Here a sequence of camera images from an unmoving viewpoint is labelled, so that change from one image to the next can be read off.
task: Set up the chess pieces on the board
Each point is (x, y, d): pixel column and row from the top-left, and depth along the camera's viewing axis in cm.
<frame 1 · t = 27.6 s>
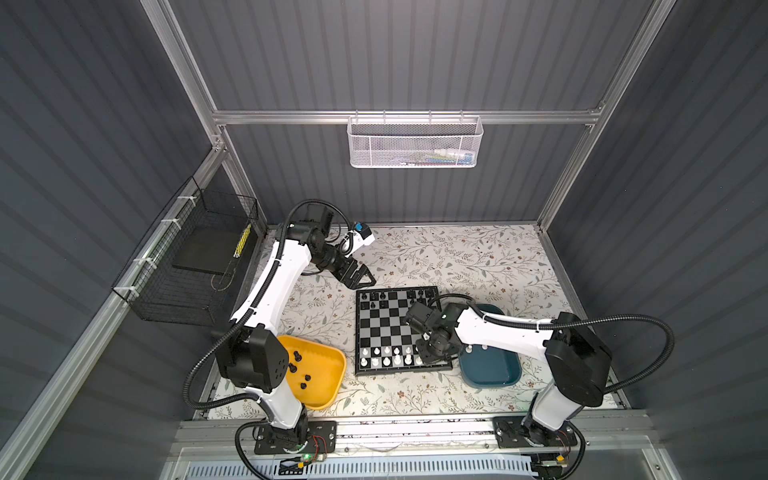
left hand: (362, 273, 79), fingers open
right hand: (430, 359, 84), fingers closed
black white chessboard: (384, 340, 91), on the table
yellow plastic tray: (315, 371, 86), on the table

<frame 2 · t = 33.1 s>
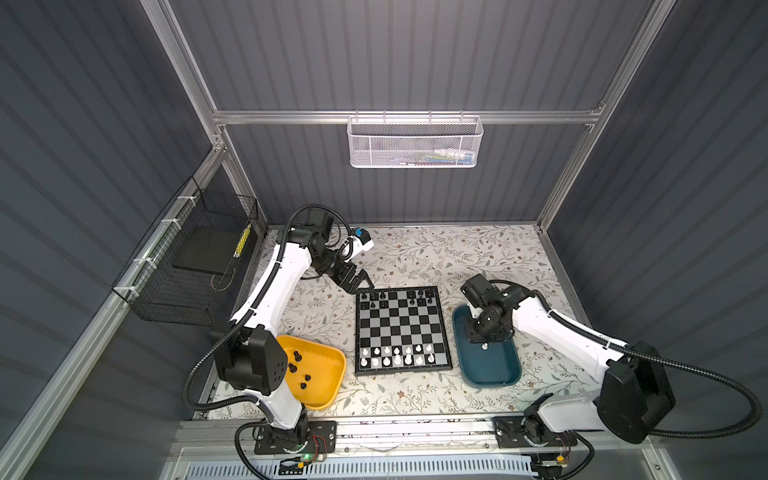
left hand: (359, 279, 80), fingers open
right hand: (474, 338, 83), fingers closed
the named things where they were.

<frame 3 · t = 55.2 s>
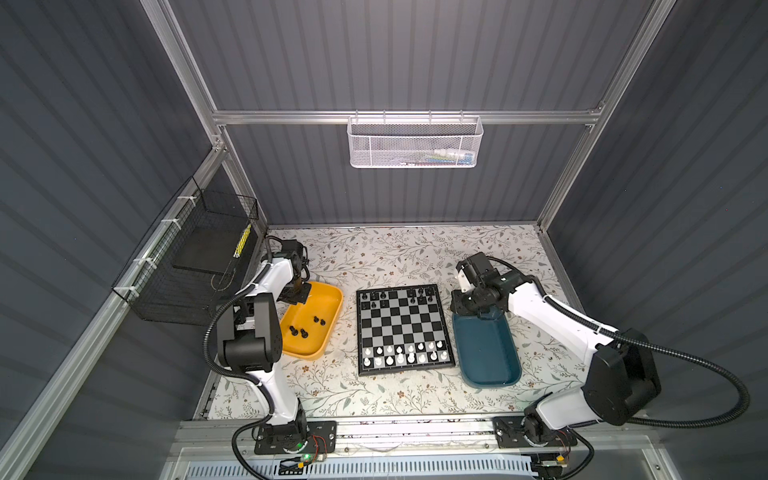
left hand: (288, 300, 93), fingers closed
right hand: (456, 308, 85), fingers open
yellow plastic tray: (307, 328, 94), on the table
the other named things where they were.

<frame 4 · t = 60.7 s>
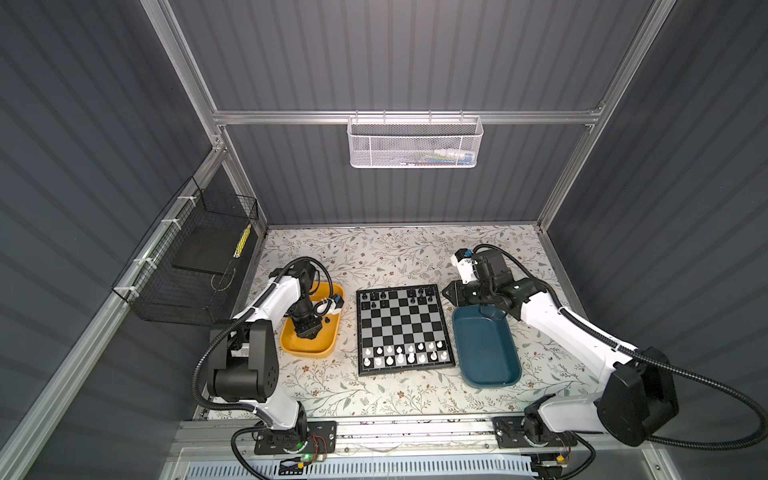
left hand: (303, 327, 87), fingers open
right hand: (449, 293, 83), fingers closed
the named things where they were.

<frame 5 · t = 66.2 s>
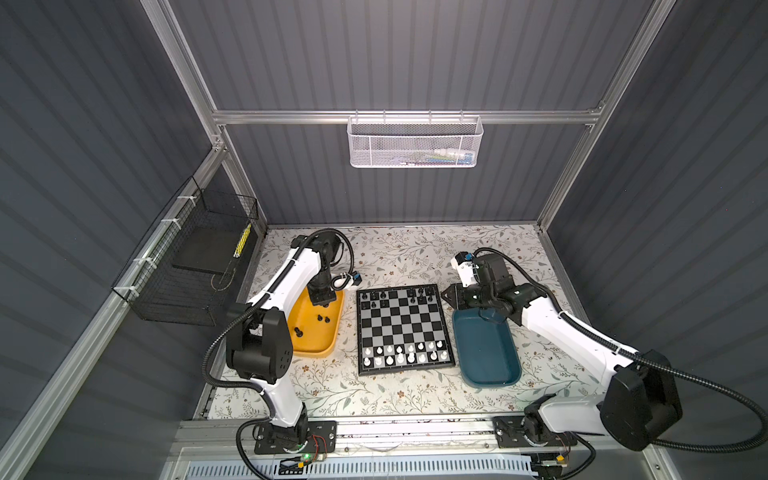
left hand: (315, 296, 86), fingers closed
right hand: (448, 296, 83), fingers closed
the named things where they were.

